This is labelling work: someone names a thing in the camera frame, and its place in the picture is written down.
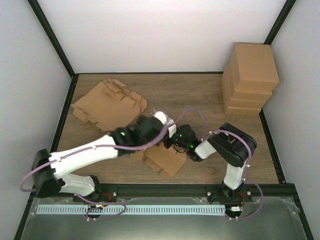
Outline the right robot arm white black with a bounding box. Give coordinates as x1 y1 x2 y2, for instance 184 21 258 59
163 122 258 202

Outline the top folded cardboard box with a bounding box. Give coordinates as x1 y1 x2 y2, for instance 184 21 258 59
228 42 279 92

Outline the light blue slotted cable duct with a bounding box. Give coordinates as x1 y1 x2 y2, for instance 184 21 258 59
35 204 226 216

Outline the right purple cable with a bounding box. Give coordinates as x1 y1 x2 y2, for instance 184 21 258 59
172 107 264 221

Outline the brown cardboard box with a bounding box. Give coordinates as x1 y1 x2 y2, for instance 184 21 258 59
129 144 187 178

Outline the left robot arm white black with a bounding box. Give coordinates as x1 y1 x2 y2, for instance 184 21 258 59
31 111 168 202

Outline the bottom folded cardboard box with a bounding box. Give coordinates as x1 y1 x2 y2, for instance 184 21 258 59
223 103 262 115

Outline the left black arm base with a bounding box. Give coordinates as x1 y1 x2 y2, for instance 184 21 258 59
72 174 118 203

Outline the folded cardboard box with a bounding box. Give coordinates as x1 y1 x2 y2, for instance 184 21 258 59
221 70 272 102
223 103 262 115
228 42 279 92
222 86 266 109

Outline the black aluminium frame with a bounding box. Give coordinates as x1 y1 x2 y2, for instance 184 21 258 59
28 0 314 240

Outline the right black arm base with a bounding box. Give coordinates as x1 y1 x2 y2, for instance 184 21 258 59
205 181 252 204

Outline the stack of flat cardboard blanks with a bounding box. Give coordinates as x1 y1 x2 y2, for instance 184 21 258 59
71 78 148 132

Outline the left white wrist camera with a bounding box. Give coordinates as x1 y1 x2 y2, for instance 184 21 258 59
152 111 177 138

